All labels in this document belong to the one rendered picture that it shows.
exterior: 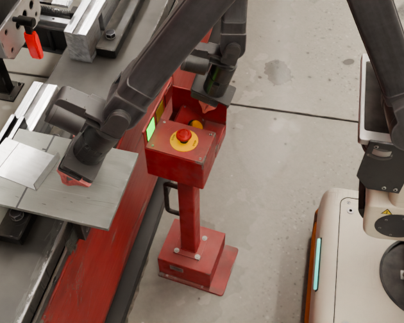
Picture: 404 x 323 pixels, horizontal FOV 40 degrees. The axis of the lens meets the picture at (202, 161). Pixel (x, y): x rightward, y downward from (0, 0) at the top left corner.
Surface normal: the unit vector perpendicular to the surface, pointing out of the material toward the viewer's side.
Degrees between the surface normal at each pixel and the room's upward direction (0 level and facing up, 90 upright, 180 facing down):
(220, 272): 0
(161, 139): 0
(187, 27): 79
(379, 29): 83
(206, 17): 83
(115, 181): 0
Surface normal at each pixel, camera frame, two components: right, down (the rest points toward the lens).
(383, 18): -0.03, 0.69
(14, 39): 0.97, 0.20
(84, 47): -0.25, 0.78
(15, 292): 0.00, -0.59
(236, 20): 0.03, 0.46
